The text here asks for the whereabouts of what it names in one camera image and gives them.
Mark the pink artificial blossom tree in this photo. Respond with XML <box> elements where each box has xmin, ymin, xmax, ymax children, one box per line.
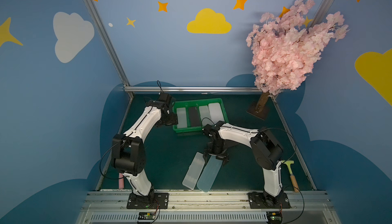
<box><xmin>246</xmin><ymin>0</ymin><xmax>349</xmax><ymax>119</ymax></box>

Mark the aluminium front rail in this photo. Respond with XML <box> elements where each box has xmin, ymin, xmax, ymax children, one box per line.
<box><xmin>76</xmin><ymin>190</ymin><xmax>341</xmax><ymax>224</ymax></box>

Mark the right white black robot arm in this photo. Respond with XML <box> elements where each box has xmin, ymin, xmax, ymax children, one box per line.
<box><xmin>202</xmin><ymin>121</ymin><xmax>283</xmax><ymax>200</ymax></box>

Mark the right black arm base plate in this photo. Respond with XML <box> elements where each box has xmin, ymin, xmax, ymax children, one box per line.
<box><xmin>248</xmin><ymin>191</ymin><xmax>291</xmax><ymax>209</ymax></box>

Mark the green toy hammer wooden handle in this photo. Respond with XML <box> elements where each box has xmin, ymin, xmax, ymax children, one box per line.
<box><xmin>281</xmin><ymin>160</ymin><xmax>300</xmax><ymax>193</ymax></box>

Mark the left aluminium frame post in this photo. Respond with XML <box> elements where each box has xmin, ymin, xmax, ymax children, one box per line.
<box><xmin>83</xmin><ymin>0</ymin><xmax>134</xmax><ymax>99</ymax></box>

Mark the white opaque pencil case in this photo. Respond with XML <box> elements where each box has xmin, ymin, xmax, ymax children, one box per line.
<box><xmin>208</xmin><ymin>103</ymin><xmax>225</xmax><ymax>124</ymax></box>

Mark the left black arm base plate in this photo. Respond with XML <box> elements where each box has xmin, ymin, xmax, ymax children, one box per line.
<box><xmin>126</xmin><ymin>192</ymin><xmax>169</xmax><ymax>209</ymax></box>

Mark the purple pink toy shovel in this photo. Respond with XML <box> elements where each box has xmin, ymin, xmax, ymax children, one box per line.
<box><xmin>118</xmin><ymin>174</ymin><xmax>125</xmax><ymax>190</ymax></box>

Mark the black pencil case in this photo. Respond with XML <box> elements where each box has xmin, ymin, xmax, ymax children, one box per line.
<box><xmin>188</xmin><ymin>107</ymin><xmax>201</xmax><ymax>127</ymax></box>

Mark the small circuit board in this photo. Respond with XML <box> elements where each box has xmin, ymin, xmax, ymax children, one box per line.
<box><xmin>137</xmin><ymin>212</ymin><xmax>156</xmax><ymax>223</ymax></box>
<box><xmin>266</xmin><ymin>212</ymin><xmax>282</xmax><ymax>224</ymax></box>

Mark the aluminium frame post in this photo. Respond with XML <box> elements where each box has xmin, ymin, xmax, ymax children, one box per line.
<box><xmin>83</xmin><ymin>0</ymin><xmax>134</xmax><ymax>99</ymax></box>
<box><xmin>307</xmin><ymin>0</ymin><xmax>334</xmax><ymax>29</ymax></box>

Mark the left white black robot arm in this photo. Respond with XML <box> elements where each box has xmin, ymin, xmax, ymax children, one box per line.
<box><xmin>111</xmin><ymin>92</ymin><xmax>178</xmax><ymax>198</ymax></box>

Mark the aluminium back frame bar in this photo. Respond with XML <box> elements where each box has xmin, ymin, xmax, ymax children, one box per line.
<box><xmin>124</xmin><ymin>86</ymin><xmax>260</xmax><ymax>93</ymax></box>

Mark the right aluminium frame post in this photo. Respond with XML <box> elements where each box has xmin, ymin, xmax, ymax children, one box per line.
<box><xmin>307</xmin><ymin>0</ymin><xmax>334</xmax><ymax>29</ymax></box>

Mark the green plastic storage tray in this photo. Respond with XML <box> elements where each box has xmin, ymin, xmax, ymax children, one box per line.
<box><xmin>173</xmin><ymin>98</ymin><xmax>229</xmax><ymax>133</ymax></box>

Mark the left small circuit board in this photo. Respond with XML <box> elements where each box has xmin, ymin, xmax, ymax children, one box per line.
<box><xmin>137</xmin><ymin>212</ymin><xmax>156</xmax><ymax>223</ymax></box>

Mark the light teal frosted pencil case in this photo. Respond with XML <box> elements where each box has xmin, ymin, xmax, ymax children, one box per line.
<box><xmin>197</xmin><ymin>156</ymin><xmax>223</xmax><ymax>192</ymax></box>

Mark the right small circuit board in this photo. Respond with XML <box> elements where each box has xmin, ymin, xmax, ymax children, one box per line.
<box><xmin>266</xmin><ymin>212</ymin><xmax>282</xmax><ymax>224</ymax></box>

